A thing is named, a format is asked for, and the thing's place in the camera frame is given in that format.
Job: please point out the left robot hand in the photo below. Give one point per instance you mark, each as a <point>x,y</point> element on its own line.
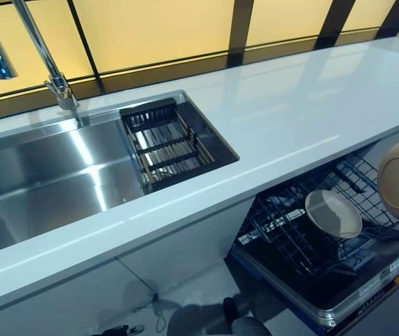
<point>122,330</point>

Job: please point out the chrome gooseneck kitchen faucet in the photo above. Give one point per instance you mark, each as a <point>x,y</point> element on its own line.
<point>50,70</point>

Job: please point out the dark metal window frame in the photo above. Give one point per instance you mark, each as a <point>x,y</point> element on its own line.
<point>238,31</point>

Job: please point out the silver right robot leg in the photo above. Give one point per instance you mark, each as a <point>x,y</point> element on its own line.
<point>250,327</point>

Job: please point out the small speckled beige plate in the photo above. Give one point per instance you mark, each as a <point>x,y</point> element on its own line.
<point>332,215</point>

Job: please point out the stainless steel kitchen sink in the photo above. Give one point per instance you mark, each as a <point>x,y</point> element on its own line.
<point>63,168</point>

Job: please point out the black right robot foot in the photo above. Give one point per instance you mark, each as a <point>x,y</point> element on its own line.
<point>230,306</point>

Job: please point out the black sink dish rack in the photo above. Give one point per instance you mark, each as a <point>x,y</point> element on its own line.
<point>164,143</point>

